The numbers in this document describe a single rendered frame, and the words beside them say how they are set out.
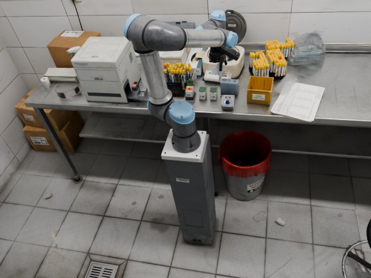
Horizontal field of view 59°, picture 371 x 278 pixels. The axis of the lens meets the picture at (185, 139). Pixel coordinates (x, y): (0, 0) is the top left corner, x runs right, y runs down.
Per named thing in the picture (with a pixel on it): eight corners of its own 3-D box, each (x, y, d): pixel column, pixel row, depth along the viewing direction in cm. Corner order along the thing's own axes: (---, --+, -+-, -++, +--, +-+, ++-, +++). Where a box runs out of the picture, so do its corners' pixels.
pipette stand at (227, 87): (220, 97, 196) (219, 83, 189) (222, 90, 201) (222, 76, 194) (237, 99, 193) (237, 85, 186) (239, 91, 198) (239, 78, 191)
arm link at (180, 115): (184, 140, 157) (180, 118, 147) (165, 128, 164) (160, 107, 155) (201, 127, 162) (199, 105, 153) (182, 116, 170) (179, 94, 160)
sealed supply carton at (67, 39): (55, 68, 241) (45, 45, 228) (73, 51, 257) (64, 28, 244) (92, 72, 232) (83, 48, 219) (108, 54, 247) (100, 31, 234)
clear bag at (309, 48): (288, 67, 210) (291, 41, 196) (281, 53, 222) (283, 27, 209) (329, 62, 209) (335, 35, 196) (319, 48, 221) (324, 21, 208)
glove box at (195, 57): (185, 76, 215) (183, 64, 208) (192, 57, 231) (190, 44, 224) (203, 77, 212) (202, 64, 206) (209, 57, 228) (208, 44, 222)
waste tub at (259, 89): (245, 103, 190) (246, 89, 183) (249, 89, 198) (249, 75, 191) (270, 106, 186) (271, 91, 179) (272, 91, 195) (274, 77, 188)
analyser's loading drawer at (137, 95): (122, 99, 202) (120, 92, 199) (126, 92, 207) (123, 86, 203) (154, 101, 198) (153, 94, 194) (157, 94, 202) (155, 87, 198)
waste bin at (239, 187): (215, 202, 248) (212, 164, 217) (222, 165, 273) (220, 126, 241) (267, 208, 240) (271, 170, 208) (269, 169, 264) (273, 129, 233)
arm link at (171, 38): (165, 26, 118) (242, 28, 152) (146, 19, 124) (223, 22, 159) (160, 58, 123) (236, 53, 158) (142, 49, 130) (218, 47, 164)
